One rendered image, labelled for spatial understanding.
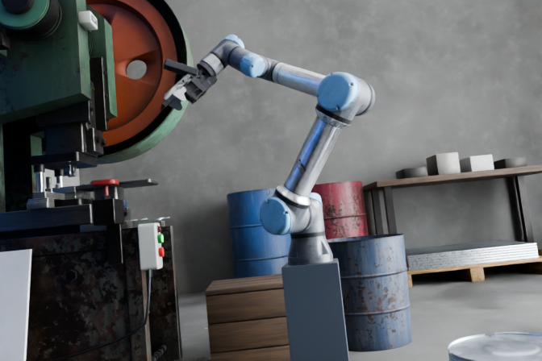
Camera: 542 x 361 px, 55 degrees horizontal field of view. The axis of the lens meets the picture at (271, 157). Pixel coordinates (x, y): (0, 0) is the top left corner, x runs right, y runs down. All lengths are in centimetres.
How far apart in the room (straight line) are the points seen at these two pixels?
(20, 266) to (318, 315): 89
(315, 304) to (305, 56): 393
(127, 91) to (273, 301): 107
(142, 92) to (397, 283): 139
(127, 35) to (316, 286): 136
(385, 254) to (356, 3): 366
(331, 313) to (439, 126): 394
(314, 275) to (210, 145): 363
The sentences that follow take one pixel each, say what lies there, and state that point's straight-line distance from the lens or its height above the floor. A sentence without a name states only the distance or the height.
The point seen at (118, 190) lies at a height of 75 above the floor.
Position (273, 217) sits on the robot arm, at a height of 61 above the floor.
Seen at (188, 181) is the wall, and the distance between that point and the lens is 519.
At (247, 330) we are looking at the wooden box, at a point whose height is 18.
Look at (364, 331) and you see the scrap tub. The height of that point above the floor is 9.
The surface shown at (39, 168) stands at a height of 85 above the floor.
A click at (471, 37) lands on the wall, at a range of 580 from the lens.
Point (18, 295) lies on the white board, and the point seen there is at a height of 46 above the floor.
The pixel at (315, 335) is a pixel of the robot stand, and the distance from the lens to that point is 172.
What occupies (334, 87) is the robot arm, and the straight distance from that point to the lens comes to 152.
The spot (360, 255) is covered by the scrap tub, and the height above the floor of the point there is 41.
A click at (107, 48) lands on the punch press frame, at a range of 214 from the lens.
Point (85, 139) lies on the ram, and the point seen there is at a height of 94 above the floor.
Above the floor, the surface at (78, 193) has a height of 75.
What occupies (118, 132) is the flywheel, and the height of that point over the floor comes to 103.
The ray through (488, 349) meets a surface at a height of 24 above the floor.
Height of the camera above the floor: 60
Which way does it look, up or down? 7 degrees up
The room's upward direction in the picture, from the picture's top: 6 degrees counter-clockwise
